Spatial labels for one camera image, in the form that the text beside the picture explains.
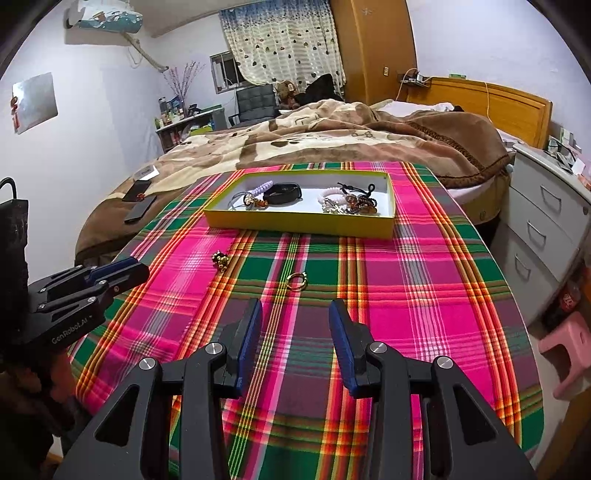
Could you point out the pink plastic stool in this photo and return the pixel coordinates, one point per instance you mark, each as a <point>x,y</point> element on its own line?
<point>572,350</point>

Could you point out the silver wall poster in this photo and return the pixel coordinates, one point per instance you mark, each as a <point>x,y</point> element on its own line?
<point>34,101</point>

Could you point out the brown patterned blanket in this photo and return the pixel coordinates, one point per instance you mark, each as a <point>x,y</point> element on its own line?
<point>323,134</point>

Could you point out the black chair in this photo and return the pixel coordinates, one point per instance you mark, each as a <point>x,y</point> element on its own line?
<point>256,104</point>

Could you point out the black phone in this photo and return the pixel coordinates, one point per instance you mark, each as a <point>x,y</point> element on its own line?
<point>141,210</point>

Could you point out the dotted white curtain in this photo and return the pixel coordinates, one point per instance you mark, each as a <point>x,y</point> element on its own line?
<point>281,41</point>

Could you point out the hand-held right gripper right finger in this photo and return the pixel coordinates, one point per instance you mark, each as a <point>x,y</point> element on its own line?
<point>340,332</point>

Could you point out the yellow cardboard box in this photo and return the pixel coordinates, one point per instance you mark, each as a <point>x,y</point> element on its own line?
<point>295,224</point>

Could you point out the wooden headboard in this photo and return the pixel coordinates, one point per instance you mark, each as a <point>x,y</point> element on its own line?
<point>508,110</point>

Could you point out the teal covered air conditioner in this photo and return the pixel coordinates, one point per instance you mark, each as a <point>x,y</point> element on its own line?
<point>106,16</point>

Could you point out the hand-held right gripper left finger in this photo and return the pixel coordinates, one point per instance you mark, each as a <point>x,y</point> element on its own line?
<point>251,332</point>

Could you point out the white card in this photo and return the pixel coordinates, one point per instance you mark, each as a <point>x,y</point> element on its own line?
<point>147,173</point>

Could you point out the dark red marked phone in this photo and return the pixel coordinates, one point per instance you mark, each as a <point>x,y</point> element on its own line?
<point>137,190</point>

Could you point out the cluttered white desk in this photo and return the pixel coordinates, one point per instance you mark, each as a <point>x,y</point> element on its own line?
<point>189,124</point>

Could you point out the white pillow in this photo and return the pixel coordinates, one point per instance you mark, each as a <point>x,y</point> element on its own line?
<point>415,107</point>

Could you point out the black clothes pile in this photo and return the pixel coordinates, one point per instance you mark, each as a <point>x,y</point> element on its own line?
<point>323,90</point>

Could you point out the brown teddy bear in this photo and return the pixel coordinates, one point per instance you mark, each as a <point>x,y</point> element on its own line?
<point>287,92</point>

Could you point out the dried flower branches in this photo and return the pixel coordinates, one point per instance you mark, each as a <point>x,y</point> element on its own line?
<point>184,83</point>

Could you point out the pink green plaid cloth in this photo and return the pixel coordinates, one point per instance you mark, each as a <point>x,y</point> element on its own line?
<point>415,300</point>

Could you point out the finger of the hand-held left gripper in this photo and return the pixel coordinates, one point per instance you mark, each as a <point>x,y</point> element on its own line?
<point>124,279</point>
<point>113,268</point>

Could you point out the white drawer cabinet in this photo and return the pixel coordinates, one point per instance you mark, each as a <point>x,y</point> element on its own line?
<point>535,221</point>

